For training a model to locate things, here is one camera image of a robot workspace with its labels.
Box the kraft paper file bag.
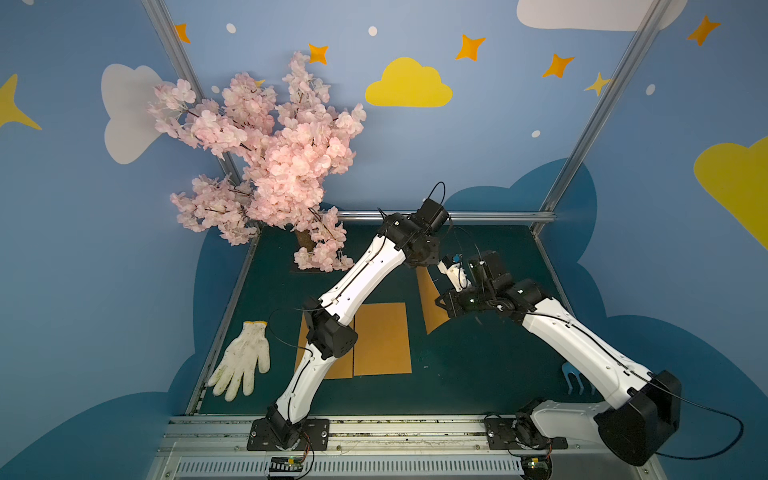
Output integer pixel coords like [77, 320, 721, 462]
[416, 267, 449, 334]
[353, 303, 412, 376]
[294, 313, 354, 380]

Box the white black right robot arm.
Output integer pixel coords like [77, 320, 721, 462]
[435, 251, 682, 466]

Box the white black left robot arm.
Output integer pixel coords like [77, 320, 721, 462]
[266, 199, 449, 443]

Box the back horizontal aluminium bar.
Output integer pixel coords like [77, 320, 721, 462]
[338, 210, 556, 225]

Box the pink artificial blossom tree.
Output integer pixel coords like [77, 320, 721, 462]
[148, 52, 367, 272]

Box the right round circuit board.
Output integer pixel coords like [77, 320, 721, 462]
[521, 457, 552, 480]

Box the white work glove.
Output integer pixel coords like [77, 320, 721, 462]
[206, 321, 271, 402]

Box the left green circuit board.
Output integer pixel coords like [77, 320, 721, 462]
[266, 456, 305, 479]

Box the right diagonal aluminium bar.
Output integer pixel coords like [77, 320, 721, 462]
[531, 0, 672, 239]

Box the diagonal aluminium bar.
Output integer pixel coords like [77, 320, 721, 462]
[531, 0, 672, 239]
[141, 0, 244, 186]

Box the left diagonal aluminium bar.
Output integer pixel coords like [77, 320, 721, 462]
[141, 0, 244, 186]

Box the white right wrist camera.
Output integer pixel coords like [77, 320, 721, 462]
[437, 256, 472, 292]

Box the blue garden fork wooden handle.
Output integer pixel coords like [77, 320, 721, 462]
[561, 362, 596, 395]

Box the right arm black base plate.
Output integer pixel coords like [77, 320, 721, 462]
[482, 414, 568, 451]

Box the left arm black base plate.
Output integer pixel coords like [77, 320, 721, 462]
[246, 418, 330, 451]

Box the left side table rail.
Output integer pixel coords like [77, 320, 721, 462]
[182, 235, 259, 416]

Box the aluminium front mounting rail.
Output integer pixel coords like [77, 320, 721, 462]
[147, 415, 666, 479]

